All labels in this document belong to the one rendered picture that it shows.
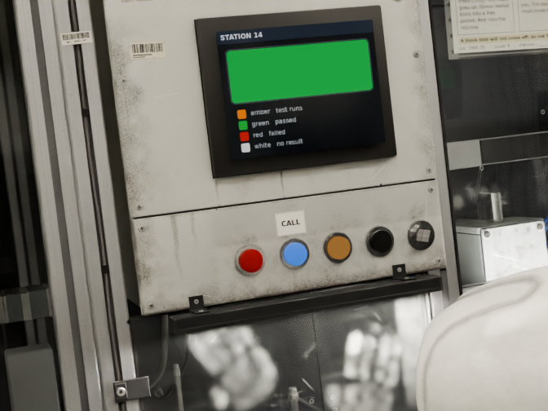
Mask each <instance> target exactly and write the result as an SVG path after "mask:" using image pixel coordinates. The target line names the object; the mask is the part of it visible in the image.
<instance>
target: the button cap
mask: <svg viewBox="0 0 548 411"><path fill-rule="evenodd" d="M284 256H285V260H286V262H287V263H288V264H290V265H293V266H299V265H301V264H303V263H304V262H305V260H306V259H307V250H306V248H305V246H304V245H302V244H300V243H297V242H294V243H291V244H289V245H288V246H287V247H286V248H285V252H284Z"/></svg>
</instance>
